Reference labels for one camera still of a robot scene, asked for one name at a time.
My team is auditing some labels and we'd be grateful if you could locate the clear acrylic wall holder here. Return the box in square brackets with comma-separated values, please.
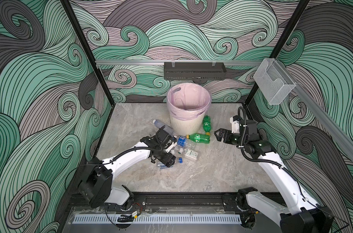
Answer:
[253, 58, 296, 105]

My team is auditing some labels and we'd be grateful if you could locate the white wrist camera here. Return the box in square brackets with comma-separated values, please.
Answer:
[230, 115, 241, 134]
[165, 138, 177, 153]

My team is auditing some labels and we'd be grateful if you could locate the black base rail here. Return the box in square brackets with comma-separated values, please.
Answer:
[129, 192, 285, 213]

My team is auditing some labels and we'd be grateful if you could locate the aluminium rail right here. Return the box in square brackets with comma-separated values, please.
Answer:
[279, 62, 353, 163]

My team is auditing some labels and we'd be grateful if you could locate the black frame post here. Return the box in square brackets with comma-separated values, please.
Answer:
[60, 0, 115, 109]
[243, 0, 310, 107]

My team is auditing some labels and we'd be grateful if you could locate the green bottle yellow cap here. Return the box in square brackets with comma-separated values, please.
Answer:
[186, 133, 210, 144]

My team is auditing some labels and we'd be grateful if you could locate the pink bin liner bag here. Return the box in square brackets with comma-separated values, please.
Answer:
[166, 83, 212, 121]

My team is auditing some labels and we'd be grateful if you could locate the cream ribbed trash bin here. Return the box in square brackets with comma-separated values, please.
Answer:
[170, 113, 205, 136]

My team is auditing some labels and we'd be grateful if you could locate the aluminium rail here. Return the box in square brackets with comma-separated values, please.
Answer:
[279, 62, 353, 163]
[95, 59, 262, 66]

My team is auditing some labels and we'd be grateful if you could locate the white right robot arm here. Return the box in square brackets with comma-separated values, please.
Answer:
[214, 107, 336, 233]

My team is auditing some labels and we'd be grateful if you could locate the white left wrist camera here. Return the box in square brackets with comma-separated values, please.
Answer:
[165, 138, 177, 153]

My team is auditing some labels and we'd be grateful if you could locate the clear bottle white label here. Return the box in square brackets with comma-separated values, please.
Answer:
[171, 147, 198, 161]

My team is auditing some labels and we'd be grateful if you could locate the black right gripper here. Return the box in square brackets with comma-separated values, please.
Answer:
[215, 128, 249, 149]

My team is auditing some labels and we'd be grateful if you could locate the clear bottle white cap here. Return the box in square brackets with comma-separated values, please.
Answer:
[153, 119, 175, 136]

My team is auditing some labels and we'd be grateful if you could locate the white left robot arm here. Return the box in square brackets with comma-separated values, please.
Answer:
[78, 127, 177, 210]

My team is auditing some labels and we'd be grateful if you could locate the white slotted cable duct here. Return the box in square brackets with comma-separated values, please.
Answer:
[72, 214, 242, 225]

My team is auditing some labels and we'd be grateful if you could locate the black wall tray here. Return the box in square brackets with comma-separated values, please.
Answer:
[163, 63, 227, 81]

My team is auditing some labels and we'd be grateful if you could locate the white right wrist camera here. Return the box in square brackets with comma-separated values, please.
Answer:
[230, 115, 241, 134]

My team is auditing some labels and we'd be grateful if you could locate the aluminium rail back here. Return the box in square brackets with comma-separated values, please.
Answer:
[95, 59, 262, 66]

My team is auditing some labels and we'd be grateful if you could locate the black frame post right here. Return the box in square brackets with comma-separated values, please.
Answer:
[243, 0, 310, 107]

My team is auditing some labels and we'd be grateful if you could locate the black frame post left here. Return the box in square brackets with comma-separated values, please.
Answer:
[60, 0, 115, 109]

